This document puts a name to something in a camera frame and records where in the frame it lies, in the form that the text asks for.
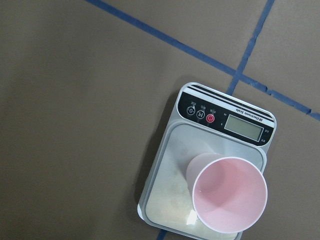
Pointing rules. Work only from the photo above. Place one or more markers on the pink plastic cup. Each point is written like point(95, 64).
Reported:
point(229, 194)

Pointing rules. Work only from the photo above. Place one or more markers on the white digital kitchen scale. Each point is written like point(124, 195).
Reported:
point(203, 120)

